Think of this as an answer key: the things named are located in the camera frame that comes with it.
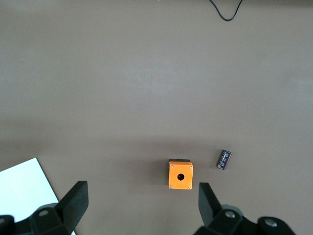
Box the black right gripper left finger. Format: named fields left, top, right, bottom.
left=0, top=181, right=89, bottom=235

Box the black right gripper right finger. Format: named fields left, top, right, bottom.
left=194, top=182, right=296, bottom=235

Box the white drawer cabinet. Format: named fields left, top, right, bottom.
left=0, top=157, right=76, bottom=235

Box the orange button enclosure box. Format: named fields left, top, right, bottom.
left=168, top=158, right=194, bottom=190

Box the black looped cable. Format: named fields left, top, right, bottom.
left=209, top=0, right=244, bottom=22

